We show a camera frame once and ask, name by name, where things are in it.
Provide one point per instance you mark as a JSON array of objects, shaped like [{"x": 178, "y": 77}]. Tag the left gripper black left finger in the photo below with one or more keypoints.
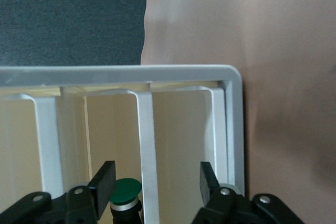
[{"x": 105, "y": 182}]

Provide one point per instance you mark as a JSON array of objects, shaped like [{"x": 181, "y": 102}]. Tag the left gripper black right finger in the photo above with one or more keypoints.
[{"x": 207, "y": 182}]

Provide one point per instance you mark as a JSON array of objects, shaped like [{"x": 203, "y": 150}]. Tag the green push button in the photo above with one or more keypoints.
[{"x": 125, "y": 190}]

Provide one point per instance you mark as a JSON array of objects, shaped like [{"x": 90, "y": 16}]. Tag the beige cabinet drawer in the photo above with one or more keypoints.
[{"x": 147, "y": 129}]

